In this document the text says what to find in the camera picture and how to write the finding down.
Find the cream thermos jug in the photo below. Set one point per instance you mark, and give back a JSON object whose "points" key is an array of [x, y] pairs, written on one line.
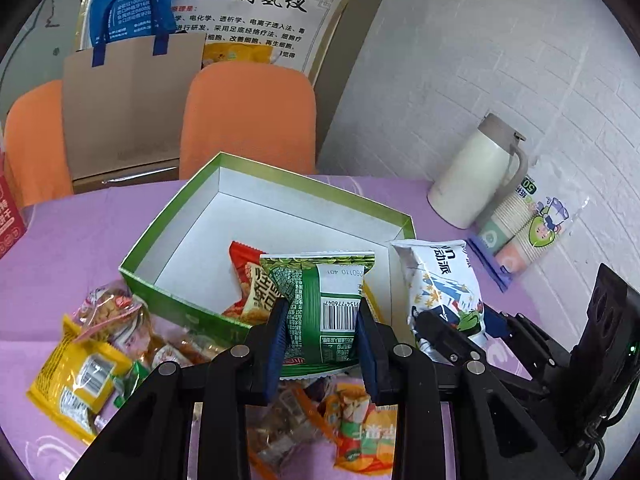
{"points": [[487, 169]]}

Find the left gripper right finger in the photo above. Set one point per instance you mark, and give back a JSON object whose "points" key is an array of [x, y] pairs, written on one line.
{"points": [[494, 436]]}

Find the white blue snack bag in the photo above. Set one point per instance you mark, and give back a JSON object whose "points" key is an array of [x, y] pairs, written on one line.
{"points": [[440, 279]]}

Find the brown blue paper bag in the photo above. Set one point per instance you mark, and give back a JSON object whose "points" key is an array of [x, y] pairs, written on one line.
{"points": [[123, 97]]}

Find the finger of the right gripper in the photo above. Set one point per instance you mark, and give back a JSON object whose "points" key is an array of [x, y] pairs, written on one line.
{"points": [[444, 343]]}

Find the clear brown snack packet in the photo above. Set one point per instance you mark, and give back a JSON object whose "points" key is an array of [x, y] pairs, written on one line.
{"points": [[289, 421]]}

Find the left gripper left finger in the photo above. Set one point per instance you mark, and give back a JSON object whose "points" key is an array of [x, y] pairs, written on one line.
{"points": [[149, 436]]}

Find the red orange snack packet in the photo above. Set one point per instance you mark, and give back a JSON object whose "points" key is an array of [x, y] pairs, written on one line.
{"points": [[258, 292]]}

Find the green cardboard box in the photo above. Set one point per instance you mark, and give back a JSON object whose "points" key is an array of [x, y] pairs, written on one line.
{"points": [[180, 266]]}

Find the white chinese text poster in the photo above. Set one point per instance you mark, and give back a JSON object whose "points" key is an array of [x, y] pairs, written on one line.
{"points": [[288, 33]]}

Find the yellow snack bag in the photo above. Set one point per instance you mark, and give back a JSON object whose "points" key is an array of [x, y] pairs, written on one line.
{"points": [[76, 381]]}

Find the clear pink-top snack bag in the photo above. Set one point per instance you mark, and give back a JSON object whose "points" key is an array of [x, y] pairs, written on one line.
{"points": [[112, 314]]}

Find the orange chair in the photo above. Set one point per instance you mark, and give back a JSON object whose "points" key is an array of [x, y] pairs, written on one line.
{"points": [[35, 157], [258, 111]]}

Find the purple tablecloth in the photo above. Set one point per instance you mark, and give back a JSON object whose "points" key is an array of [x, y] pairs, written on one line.
{"points": [[76, 244]]}

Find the orange green snack packet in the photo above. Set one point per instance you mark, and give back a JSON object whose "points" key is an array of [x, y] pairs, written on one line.
{"points": [[365, 434]]}

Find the red cracker box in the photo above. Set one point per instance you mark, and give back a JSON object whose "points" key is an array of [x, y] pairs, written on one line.
{"points": [[12, 225]]}

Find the left orange chair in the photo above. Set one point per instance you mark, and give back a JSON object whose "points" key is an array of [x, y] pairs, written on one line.
{"points": [[35, 157]]}

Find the paper cups pack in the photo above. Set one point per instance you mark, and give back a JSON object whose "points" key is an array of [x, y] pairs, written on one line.
{"points": [[529, 222]]}

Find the black camera module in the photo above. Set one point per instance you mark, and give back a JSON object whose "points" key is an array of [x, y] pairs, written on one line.
{"points": [[606, 360]]}

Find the right orange chair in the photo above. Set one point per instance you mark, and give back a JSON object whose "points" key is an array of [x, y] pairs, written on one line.
{"points": [[258, 111]]}

